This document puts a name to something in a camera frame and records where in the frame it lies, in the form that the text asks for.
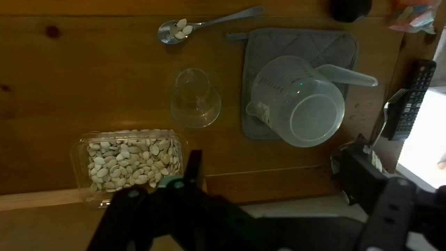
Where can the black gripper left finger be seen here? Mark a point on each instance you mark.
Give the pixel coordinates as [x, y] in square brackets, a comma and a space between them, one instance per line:
[153, 218]

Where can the clear drinking glass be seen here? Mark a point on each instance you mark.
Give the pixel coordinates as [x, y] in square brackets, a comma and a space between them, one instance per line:
[195, 99]

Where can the clear tub of white beans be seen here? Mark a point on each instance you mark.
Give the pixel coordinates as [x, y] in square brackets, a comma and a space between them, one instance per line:
[127, 161]

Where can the metal spoon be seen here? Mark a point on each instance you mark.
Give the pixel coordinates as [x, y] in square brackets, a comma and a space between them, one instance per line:
[223, 20]

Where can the translucent plastic measuring jug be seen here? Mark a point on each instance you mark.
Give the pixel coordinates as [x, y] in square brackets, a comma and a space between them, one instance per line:
[297, 102]

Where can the small white bean pile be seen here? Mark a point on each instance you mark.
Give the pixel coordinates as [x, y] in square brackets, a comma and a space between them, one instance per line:
[181, 28]

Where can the grey silicone mat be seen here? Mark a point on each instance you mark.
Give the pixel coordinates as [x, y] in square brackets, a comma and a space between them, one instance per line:
[279, 44]

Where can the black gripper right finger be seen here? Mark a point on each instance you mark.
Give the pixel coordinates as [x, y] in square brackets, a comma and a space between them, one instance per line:
[399, 218]

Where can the black remote control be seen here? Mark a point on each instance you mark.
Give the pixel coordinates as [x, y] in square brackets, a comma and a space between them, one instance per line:
[412, 98]

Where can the bag of colourful candies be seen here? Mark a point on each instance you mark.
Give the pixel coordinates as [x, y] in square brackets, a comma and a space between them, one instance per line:
[412, 16]

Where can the black round object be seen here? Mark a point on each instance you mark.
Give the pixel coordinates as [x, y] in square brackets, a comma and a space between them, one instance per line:
[348, 9]

